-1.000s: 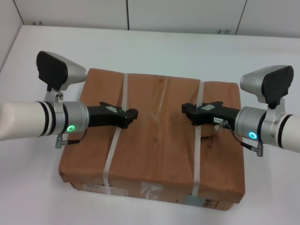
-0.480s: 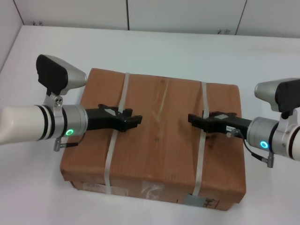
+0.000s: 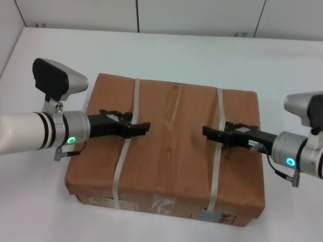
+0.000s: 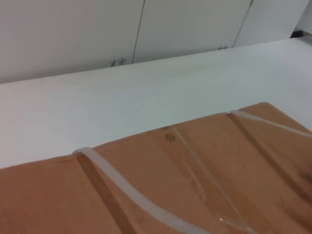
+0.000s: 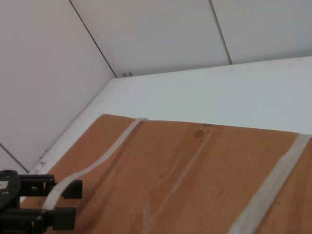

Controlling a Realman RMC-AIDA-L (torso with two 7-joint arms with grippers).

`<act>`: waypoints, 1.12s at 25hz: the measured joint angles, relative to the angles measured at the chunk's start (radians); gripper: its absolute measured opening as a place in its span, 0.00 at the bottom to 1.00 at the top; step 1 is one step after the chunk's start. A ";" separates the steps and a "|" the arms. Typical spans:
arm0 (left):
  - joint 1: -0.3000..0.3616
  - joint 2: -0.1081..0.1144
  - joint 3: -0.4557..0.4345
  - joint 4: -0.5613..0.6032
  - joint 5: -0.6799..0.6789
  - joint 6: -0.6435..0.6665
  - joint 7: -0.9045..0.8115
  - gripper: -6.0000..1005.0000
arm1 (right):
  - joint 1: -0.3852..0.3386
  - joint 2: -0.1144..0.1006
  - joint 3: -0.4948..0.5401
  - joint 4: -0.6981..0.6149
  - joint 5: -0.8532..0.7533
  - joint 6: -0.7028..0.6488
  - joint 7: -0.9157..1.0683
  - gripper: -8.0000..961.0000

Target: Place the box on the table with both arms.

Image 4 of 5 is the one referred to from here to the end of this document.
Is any brown cardboard box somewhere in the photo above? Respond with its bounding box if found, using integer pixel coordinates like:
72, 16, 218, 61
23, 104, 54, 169
0, 101, 312, 234

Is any white plastic packing strap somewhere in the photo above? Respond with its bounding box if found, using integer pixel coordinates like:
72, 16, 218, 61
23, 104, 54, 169
226, 110, 312, 137
72, 146, 210, 234

